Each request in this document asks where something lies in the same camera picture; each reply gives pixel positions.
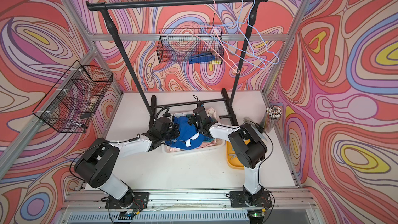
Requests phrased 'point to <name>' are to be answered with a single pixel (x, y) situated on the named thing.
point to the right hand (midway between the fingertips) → (189, 124)
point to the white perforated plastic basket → (210, 146)
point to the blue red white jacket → (189, 136)
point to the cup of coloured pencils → (273, 113)
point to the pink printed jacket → (211, 113)
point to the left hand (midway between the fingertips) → (185, 130)
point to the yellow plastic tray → (232, 159)
